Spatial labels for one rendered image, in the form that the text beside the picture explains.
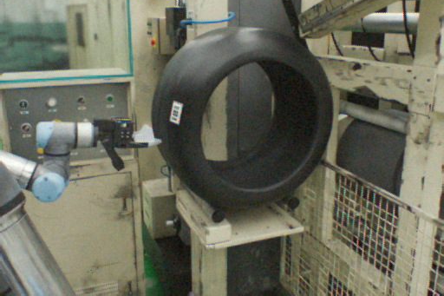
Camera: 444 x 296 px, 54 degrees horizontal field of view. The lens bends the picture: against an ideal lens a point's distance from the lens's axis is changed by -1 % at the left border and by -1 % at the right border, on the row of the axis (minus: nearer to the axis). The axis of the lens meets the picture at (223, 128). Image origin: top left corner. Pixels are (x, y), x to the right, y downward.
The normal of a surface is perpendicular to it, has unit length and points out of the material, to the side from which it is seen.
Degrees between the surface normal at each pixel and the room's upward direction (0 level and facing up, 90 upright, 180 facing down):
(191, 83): 66
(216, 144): 90
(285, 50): 80
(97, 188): 90
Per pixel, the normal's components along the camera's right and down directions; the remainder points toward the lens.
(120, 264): 0.37, 0.23
